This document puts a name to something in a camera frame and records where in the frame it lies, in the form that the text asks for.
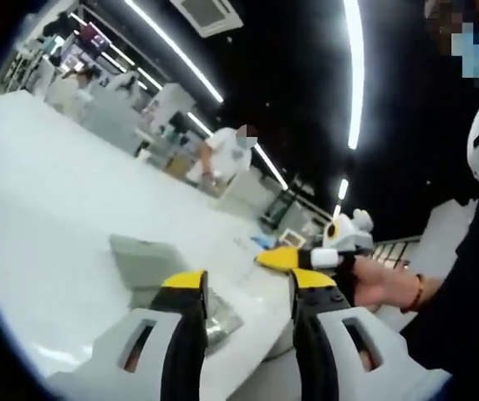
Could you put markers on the curved ceiling light strip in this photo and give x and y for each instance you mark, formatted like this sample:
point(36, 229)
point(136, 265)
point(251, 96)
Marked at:
point(174, 48)

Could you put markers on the person's black clothing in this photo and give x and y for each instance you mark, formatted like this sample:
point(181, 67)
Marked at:
point(473, 292)

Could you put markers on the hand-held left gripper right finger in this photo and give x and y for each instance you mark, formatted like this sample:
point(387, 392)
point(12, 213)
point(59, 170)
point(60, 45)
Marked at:
point(335, 334)

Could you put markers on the person's right hand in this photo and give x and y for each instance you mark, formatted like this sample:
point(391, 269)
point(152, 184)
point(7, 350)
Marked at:
point(381, 284)

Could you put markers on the small white framed box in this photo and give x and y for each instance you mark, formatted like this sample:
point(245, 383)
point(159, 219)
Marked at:
point(292, 239)

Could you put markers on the straight ceiling light strip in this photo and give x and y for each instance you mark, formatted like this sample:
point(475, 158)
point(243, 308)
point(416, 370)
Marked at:
point(356, 62)

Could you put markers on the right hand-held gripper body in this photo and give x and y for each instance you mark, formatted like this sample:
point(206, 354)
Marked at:
point(354, 234)

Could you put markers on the red wall screen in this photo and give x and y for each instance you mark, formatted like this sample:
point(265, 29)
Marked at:
point(96, 37)

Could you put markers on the ceiling air vent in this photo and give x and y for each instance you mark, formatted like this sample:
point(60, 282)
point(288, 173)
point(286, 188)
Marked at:
point(207, 14)

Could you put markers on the blue plastic bag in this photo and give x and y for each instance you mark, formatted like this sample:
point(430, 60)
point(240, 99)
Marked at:
point(264, 241)

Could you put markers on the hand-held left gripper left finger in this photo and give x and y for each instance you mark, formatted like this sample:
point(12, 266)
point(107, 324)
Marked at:
point(147, 334)

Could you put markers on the dark green stand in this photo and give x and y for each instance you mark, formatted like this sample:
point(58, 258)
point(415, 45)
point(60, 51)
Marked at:
point(278, 209)

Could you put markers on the grey clear guide fixture box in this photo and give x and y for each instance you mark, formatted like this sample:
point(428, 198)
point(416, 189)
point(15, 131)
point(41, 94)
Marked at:
point(147, 259)

